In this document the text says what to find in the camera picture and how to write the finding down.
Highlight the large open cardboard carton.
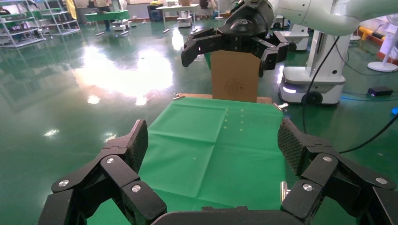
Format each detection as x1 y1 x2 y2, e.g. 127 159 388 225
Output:
211 49 261 103

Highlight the black office chair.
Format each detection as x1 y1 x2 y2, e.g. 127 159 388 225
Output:
199 0 220 20

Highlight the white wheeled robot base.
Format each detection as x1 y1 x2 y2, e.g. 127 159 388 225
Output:
280 15 309 52

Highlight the black floor cable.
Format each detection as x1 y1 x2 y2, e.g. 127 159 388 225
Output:
338 113 398 155

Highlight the green covered table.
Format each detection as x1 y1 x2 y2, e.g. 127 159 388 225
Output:
83 10 130 32

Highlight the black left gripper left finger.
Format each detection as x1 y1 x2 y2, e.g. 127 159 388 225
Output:
181 27 224 68

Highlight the white shelf rack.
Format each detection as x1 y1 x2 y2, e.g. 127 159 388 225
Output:
0 0 46 49
38 0 82 35

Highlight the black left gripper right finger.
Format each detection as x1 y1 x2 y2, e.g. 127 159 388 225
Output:
253 30 290 79

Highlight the blue floor cable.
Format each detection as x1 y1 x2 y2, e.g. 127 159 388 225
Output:
340 94 398 103

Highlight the black power adapter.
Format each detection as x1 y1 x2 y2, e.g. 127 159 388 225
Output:
367 86 394 97

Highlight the yellow hanging cloth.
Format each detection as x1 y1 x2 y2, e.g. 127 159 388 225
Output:
66 0 77 20

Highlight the person in white shirt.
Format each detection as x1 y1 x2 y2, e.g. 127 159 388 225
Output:
94 0 113 32

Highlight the white table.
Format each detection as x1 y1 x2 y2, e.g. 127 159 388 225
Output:
155 3 200 34

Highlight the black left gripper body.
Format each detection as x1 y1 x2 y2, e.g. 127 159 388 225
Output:
221 0 275 58

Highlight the black hanging cable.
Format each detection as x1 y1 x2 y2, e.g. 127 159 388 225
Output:
302 36 341 135

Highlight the green cloth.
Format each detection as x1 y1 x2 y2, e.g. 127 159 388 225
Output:
86 97 290 225

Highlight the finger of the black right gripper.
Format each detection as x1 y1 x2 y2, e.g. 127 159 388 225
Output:
277 117 398 225
38 119 168 225

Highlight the small white floor machine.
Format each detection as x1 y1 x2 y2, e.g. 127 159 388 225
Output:
176 12 193 29
111 18 131 32

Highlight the blue bin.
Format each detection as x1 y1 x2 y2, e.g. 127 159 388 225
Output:
147 2 163 22

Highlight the white wheeled robot body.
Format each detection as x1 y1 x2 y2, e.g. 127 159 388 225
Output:
278 29 346 105

